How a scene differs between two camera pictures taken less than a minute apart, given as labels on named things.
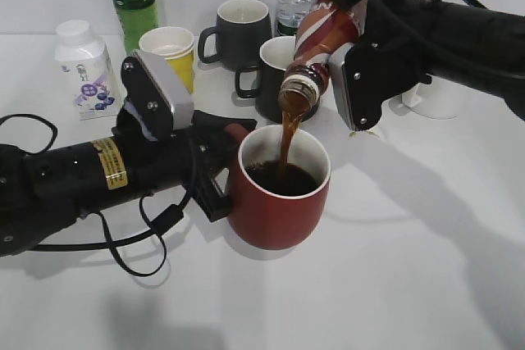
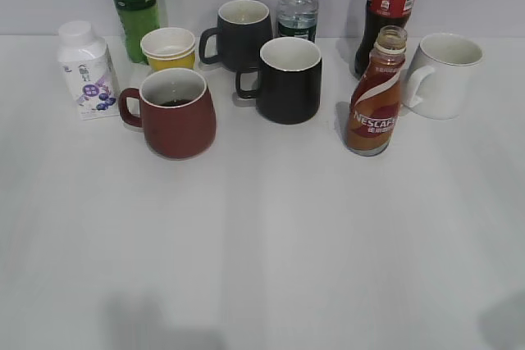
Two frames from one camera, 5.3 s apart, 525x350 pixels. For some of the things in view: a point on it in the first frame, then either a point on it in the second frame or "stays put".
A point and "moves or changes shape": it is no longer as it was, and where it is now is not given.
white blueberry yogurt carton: x=88 y=73 stays put
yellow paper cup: x=177 y=44 stays put
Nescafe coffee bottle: x=326 y=26 moves or changes shape
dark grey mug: x=243 y=25 stays put
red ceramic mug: x=280 y=181 moves or changes shape
